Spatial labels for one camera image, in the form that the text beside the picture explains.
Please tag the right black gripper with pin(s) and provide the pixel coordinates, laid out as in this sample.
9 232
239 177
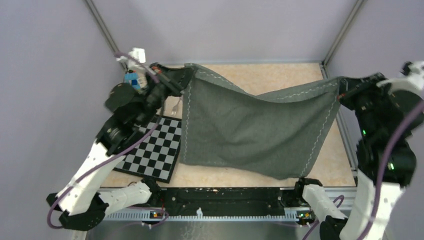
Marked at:
348 85

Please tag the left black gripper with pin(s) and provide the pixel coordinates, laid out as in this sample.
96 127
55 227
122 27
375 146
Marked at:
176 78

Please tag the grey cloth napkin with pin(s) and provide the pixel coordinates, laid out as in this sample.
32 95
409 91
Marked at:
278 134

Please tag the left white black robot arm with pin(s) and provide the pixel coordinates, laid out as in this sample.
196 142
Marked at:
80 204

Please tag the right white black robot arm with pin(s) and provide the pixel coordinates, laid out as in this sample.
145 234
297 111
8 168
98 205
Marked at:
387 111

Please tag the colourful toy brick block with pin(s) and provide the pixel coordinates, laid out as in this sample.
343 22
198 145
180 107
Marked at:
136 81

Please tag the silver fork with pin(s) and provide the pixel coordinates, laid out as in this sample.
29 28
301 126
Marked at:
175 108

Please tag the black white checkerboard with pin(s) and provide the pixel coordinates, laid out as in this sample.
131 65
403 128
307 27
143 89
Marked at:
157 155

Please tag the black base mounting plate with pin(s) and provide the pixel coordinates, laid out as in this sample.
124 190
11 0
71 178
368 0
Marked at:
226 201

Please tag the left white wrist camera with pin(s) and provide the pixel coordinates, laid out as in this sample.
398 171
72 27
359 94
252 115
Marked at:
139 54

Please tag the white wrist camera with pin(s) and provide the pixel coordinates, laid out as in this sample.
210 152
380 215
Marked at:
139 54
412 79

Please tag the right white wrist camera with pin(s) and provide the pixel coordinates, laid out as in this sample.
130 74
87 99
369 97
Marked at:
412 79

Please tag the grey slotted cable duct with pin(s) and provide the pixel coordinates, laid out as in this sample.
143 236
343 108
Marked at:
143 215

